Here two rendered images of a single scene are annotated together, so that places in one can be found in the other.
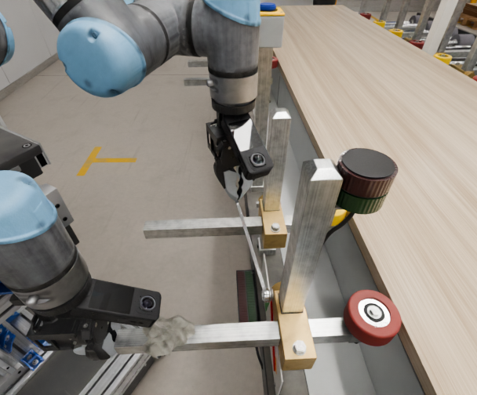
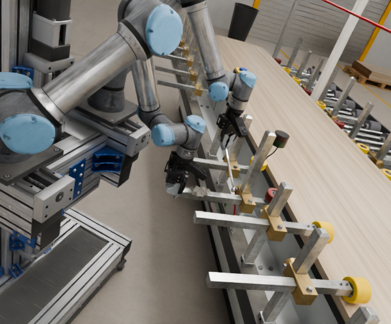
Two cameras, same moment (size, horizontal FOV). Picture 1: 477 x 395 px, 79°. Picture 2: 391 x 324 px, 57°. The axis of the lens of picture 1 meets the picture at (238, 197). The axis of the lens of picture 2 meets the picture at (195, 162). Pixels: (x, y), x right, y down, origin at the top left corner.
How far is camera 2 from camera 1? 1.13 m
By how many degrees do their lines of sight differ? 17
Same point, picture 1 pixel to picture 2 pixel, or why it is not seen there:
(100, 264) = not seen: hidden behind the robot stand
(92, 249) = not seen: hidden behind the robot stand
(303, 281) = (254, 175)
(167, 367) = (122, 279)
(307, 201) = (265, 141)
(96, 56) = (222, 92)
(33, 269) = (197, 143)
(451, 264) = (304, 188)
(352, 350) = not seen: hidden behind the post
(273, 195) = (235, 152)
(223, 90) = (236, 104)
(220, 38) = (242, 89)
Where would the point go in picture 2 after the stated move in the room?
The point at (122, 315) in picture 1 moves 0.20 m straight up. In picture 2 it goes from (199, 171) to (215, 126)
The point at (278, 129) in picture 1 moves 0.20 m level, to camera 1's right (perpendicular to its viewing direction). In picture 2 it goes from (247, 122) to (287, 131)
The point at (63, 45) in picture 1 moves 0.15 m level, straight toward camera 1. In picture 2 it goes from (214, 87) to (239, 107)
